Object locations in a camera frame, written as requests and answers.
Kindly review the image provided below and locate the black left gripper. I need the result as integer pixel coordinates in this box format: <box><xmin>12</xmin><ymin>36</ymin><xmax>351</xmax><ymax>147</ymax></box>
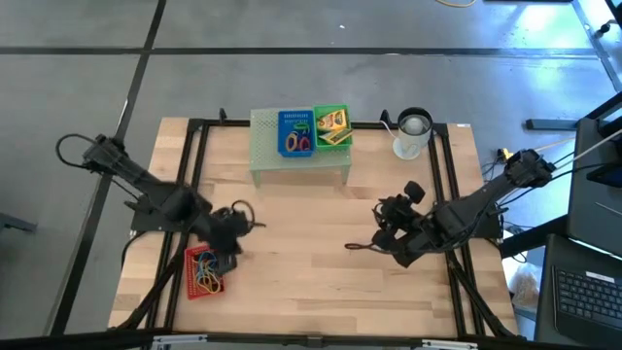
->
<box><xmin>211</xmin><ymin>206</ymin><xmax>244</xmax><ymax>276</ymax></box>

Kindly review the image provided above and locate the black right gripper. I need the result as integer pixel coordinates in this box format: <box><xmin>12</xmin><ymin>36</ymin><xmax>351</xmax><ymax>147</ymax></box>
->
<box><xmin>391</xmin><ymin>180</ymin><xmax>438</xmax><ymax>269</ymax></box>

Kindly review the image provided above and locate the yellow green crayon box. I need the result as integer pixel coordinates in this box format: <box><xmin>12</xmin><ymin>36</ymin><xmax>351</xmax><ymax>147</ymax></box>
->
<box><xmin>317</xmin><ymin>109</ymin><xmax>349</xmax><ymax>132</ymax></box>
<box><xmin>319</xmin><ymin>127</ymin><xmax>353</xmax><ymax>146</ymax></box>

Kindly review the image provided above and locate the green plastic basket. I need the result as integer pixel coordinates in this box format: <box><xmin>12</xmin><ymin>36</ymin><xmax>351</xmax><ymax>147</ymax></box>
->
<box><xmin>312</xmin><ymin>103</ymin><xmax>354</xmax><ymax>153</ymax></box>

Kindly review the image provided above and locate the blue plastic basket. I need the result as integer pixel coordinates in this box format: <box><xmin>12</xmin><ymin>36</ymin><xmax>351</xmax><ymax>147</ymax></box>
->
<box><xmin>277</xmin><ymin>109</ymin><xmax>318</xmax><ymax>158</ymax></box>

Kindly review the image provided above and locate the office chair base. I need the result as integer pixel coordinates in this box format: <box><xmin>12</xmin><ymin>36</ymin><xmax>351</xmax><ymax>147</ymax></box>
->
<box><xmin>595</xmin><ymin>18</ymin><xmax>617</xmax><ymax>39</ymax></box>

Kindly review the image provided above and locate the multicoloured rubber band pile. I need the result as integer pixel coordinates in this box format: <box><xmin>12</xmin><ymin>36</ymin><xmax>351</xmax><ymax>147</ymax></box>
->
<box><xmin>192</xmin><ymin>250</ymin><xmax>224</xmax><ymax>295</ymax></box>

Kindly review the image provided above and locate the red plastic basket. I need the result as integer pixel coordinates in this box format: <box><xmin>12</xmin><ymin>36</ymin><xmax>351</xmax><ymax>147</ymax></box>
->
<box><xmin>184</xmin><ymin>244</ymin><xmax>227</xmax><ymax>301</ymax></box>

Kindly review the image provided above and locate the white cup with black rim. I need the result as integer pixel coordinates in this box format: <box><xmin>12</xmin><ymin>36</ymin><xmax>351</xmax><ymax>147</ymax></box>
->
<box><xmin>392</xmin><ymin>106</ymin><xmax>435</xmax><ymax>161</ymax></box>

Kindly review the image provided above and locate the pale green perforated metal shelf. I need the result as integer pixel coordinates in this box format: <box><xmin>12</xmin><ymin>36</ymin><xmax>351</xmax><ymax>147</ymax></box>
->
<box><xmin>249</xmin><ymin>104</ymin><xmax>353</xmax><ymax>189</ymax></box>

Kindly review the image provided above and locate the clear plastic bag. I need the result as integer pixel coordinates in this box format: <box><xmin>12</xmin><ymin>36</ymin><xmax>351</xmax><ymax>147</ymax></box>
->
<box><xmin>504</xmin><ymin>274</ymin><xmax>541</xmax><ymax>308</ymax></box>

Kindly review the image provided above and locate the black stand foot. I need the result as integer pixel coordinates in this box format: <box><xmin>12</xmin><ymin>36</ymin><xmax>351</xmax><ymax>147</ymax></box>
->
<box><xmin>525</xmin><ymin>117</ymin><xmax>580</xmax><ymax>132</ymax></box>

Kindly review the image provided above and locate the black cart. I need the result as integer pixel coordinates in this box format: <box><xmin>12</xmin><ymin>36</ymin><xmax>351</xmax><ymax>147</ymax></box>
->
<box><xmin>566</xmin><ymin>90</ymin><xmax>622</xmax><ymax>259</ymax></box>

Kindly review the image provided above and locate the black laptop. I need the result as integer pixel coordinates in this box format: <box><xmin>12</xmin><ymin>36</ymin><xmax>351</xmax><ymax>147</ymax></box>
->
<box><xmin>534</xmin><ymin>232</ymin><xmax>622</xmax><ymax>347</ymax></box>

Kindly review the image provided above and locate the grey chair leg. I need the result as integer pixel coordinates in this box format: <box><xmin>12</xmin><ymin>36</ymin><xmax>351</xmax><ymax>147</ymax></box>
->
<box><xmin>0</xmin><ymin>212</ymin><xmax>39</xmax><ymax>234</ymax></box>

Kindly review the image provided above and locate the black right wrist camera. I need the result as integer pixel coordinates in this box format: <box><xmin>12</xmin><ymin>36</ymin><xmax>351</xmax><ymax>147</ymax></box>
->
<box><xmin>373</xmin><ymin>193</ymin><xmax>414</xmax><ymax>229</ymax></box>

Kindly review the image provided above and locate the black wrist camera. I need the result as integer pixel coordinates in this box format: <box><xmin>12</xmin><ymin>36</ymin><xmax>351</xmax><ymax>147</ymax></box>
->
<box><xmin>236</xmin><ymin>216</ymin><xmax>267</xmax><ymax>237</ymax></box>
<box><xmin>373</xmin><ymin>193</ymin><xmax>414</xmax><ymax>229</ymax></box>

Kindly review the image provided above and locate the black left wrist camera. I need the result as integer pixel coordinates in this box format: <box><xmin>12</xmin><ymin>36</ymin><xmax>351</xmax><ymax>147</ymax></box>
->
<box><xmin>236</xmin><ymin>216</ymin><xmax>267</xmax><ymax>237</ymax></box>

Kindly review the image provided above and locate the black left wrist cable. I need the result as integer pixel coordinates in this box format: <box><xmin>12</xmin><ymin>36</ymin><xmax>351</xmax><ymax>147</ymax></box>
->
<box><xmin>228</xmin><ymin>198</ymin><xmax>258</xmax><ymax>229</ymax></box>

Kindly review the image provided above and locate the white lamp cord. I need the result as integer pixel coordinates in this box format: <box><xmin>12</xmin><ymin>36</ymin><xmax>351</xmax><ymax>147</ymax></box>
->
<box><xmin>378</xmin><ymin>119</ymin><xmax>398</xmax><ymax>142</ymax></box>

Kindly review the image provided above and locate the yellow extension cable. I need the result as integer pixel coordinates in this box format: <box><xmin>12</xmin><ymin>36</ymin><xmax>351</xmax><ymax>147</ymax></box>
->
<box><xmin>534</xmin><ymin>137</ymin><xmax>578</xmax><ymax>153</ymax></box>

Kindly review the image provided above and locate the black camera rig crossbar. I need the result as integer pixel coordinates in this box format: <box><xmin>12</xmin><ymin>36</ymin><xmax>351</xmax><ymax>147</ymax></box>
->
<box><xmin>0</xmin><ymin>328</ymin><xmax>622</xmax><ymax>350</ymax></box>

